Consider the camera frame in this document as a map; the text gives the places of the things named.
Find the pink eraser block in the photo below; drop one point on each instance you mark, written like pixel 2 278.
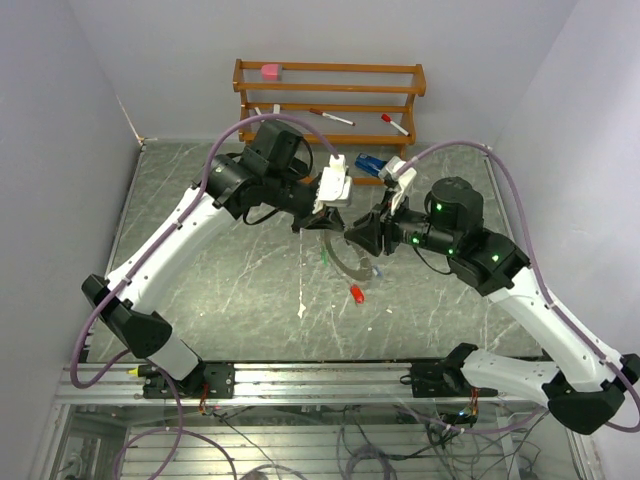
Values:
pixel 271 72

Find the red white marker pen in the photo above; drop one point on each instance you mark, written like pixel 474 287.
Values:
pixel 331 117

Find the red key tag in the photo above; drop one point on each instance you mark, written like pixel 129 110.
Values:
pixel 357 294

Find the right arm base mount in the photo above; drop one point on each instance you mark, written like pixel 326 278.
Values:
pixel 440 377

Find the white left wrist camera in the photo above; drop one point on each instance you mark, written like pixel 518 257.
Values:
pixel 335 186

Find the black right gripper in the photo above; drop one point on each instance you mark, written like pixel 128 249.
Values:
pixel 378 233

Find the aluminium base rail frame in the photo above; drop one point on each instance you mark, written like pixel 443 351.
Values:
pixel 246 384

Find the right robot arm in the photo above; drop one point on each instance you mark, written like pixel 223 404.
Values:
pixel 582 384

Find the blue stapler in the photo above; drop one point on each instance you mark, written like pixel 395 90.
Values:
pixel 369 164

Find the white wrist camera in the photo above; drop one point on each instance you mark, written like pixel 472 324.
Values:
pixel 398 183
pixel 335 186

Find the white plastic clamp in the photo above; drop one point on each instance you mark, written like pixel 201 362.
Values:
pixel 276 108

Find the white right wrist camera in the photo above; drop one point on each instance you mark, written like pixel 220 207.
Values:
pixel 398 183

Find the red capped white marker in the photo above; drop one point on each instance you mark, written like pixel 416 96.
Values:
pixel 386 118

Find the round metal keyring disc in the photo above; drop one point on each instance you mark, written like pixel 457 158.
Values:
pixel 358 266

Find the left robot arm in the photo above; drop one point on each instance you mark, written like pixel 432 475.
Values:
pixel 225 190

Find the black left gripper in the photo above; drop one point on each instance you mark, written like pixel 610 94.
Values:
pixel 329 218

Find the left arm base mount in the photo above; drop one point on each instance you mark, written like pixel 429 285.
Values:
pixel 215 380

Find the wooden shelf rack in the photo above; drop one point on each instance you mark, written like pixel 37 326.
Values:
pixel 358 92

